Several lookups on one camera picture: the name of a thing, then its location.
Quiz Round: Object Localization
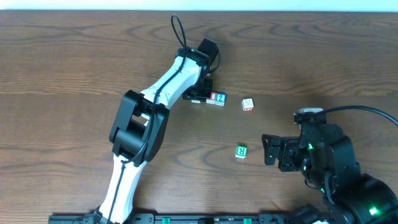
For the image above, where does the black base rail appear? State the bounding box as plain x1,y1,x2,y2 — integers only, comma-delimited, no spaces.
48,213,321,224

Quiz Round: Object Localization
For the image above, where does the left black cable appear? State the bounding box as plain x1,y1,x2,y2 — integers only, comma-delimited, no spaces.
107,14,221,223

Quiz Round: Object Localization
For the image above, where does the wooden block red side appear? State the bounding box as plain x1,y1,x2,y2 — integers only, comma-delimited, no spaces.
242,98,254,111

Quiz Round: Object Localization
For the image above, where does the blue number 2 block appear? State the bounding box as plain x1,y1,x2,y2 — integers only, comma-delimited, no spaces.
215,93,226,106

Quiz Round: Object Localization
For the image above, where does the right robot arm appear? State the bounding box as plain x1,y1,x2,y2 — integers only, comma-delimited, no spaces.
262,113,397,223

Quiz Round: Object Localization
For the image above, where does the green letter R block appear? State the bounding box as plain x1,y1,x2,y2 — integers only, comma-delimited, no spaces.
235,146,248,159

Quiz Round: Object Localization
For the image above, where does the red letter I block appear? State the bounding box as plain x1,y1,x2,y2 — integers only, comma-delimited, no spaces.
206,92,217,105

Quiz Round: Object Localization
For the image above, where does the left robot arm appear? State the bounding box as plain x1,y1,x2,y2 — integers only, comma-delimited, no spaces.
93,47,219,223

